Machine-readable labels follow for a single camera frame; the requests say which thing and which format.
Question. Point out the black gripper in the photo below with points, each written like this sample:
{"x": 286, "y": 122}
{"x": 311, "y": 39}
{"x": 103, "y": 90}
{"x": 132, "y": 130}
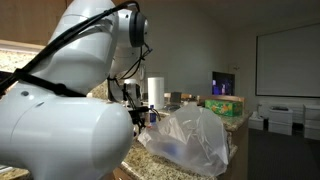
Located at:
{"x": 138, "y": 115}

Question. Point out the blue cap bottle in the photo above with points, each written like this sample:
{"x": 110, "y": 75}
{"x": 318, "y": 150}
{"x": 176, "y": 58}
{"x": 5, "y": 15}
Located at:
{"x": 152, "y": 116}

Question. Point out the translucent plastic bag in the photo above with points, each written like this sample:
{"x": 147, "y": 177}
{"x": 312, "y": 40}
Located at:
{"x": 192, "y": 137}

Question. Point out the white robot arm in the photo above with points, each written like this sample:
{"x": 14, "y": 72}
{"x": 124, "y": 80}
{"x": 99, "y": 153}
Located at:
{"x": 48, "y": 123}

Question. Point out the white paper towel roll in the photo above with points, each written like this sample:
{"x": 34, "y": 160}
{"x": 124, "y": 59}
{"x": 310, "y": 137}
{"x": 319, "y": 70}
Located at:
{"x": 156, "y": 92}

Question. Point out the green tissue box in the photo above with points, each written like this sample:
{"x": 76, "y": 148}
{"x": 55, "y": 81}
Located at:
{"x": 225, "y": 108}

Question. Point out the monitor screen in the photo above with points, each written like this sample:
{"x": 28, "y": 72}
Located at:
{"x": 223, "y": 83}

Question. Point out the white storage boxes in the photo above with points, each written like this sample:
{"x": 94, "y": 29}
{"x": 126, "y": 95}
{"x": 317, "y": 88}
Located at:
{"x": 283, "y": 118}

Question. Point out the white projector screen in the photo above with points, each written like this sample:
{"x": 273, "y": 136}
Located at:
{"x": 288, "y": 63}

